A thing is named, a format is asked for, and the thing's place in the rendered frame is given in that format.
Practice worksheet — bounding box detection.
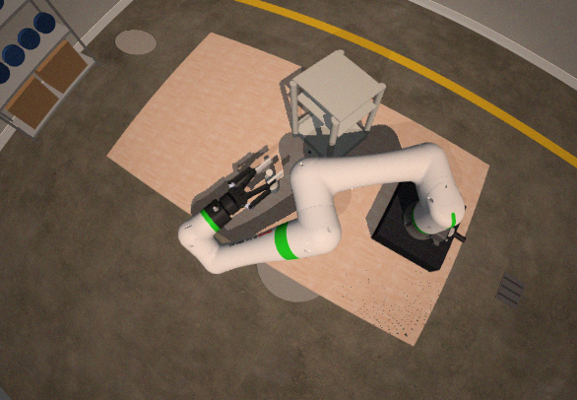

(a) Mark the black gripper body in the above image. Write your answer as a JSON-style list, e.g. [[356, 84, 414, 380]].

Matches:
[[220, 187, 249, 216]]

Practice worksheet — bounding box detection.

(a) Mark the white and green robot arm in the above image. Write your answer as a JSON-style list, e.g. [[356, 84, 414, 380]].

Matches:
[[178, 142, 466, 274]]

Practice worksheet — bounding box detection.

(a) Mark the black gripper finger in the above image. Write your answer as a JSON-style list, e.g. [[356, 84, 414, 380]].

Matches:
[[238, 171, 284, 211], [227, 158, 271, 194]]

